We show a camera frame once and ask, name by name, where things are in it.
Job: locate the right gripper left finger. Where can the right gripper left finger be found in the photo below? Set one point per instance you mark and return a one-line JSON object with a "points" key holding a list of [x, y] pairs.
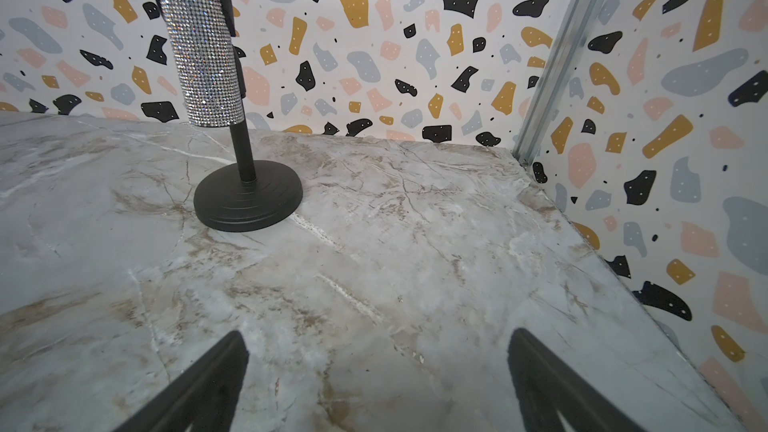
{"points": [[204, 397]]}

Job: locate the glitter microphone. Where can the glitter microphone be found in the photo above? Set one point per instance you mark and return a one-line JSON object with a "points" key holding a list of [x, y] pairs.
{"points": [[209, 70]]}

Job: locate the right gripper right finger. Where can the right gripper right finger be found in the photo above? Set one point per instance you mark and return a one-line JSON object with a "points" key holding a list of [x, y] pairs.
{"points": [[551, 394]]}

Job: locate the black round microphone stand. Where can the black round microphone stand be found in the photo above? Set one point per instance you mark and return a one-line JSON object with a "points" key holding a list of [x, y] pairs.
{"points": [[248, 195]]}

